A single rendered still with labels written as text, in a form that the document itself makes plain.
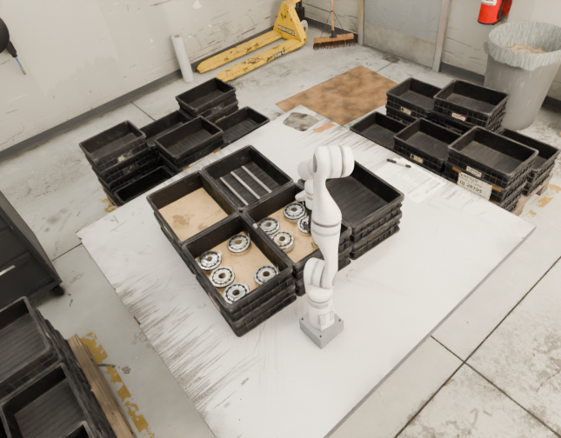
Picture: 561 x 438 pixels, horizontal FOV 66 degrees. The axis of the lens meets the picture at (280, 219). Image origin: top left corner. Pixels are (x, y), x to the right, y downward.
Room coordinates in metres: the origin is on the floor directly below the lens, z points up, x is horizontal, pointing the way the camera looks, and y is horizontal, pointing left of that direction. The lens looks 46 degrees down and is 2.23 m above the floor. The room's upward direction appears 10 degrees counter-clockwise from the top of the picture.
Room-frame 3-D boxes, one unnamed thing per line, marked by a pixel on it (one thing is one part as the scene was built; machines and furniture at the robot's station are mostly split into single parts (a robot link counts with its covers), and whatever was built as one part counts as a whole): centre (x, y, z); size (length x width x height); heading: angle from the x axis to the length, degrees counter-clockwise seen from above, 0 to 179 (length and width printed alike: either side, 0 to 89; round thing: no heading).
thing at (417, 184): (1.63, -0.69, 0.70); 0.33 x 0.23 x 0.01; 33
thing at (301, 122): (2.33, -0.23, 0.71); 0.22 x 0.19 x 0.01; 33
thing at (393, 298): (1.42, -0.03, 0.35); 1.60 x 1.60 x 0.70; 33
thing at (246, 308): (1.12, 0.20, 0.87); 0.40 x 0.30 x 0.11; 28
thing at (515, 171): (1.88, -1.28, 0.37); 0.40 x 0.30 x 0.45; 33
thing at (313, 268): (0.87, -0.10, 1.01); 0.09 x 0.09 x 0.17; 58
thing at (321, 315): (0.87, -0.09, 0.85); 0.09 x 0.09 x 0.17; 25
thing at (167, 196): (1.47, 0.39, 0.87); 0.40 x 0.30 x 0.11; 28
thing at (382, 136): (2.55, -0.85, 0.26); 0.40 x 0.30 x 0.23; 33
